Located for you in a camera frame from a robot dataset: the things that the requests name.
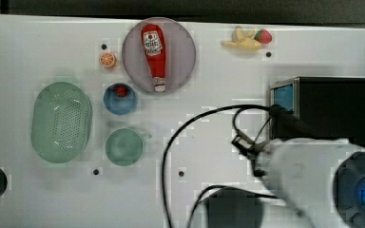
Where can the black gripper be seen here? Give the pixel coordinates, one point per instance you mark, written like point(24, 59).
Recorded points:
point(287, 126)

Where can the black toaster oven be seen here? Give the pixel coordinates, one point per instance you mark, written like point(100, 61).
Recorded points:
point(333, 107)

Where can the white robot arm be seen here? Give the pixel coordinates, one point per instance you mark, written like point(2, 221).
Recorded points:
point(323, 180)

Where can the peeled banana toy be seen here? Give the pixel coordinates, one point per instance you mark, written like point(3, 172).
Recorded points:
point(243, 40)

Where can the grey round plate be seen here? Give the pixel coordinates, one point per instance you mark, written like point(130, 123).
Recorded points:
point(180, 55)

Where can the red plush ketchup bottle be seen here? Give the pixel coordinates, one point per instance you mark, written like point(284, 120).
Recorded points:
point(155, 53)

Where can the green measuring cup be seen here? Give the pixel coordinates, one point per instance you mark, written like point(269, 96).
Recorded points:
point(125, 146)

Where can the blue cup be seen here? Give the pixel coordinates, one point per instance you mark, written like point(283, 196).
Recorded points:
point(117, 105)

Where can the red strawberry toy in cup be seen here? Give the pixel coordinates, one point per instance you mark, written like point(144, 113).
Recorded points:
point(120, 91)

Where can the orange slice toy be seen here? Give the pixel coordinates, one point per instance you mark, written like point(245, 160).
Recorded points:
point(108, 60)

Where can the green perforated colander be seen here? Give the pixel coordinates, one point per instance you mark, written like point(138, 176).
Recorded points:
point(61, 122)

